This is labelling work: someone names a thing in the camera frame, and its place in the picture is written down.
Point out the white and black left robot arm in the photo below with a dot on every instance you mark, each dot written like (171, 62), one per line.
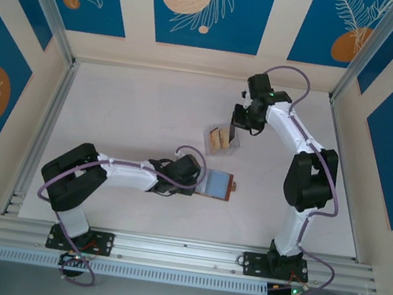
(125, 173)

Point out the brown leather card holder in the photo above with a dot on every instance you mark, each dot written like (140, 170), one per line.
(218, 184)

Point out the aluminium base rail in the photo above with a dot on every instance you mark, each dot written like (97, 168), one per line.
(183, 252)

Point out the gold VIP card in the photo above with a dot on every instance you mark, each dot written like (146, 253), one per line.
(214, 138)
(224, 138)

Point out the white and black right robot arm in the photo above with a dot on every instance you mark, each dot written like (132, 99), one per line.
(286, 124)

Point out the clear plastic card box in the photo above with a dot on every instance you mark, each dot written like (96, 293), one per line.
(234, 149)

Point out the aluminium table side rail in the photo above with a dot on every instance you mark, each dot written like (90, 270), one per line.
(345, 178)
(52, 113)

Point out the black VIP card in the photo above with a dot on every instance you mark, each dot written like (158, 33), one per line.
(233, 132)

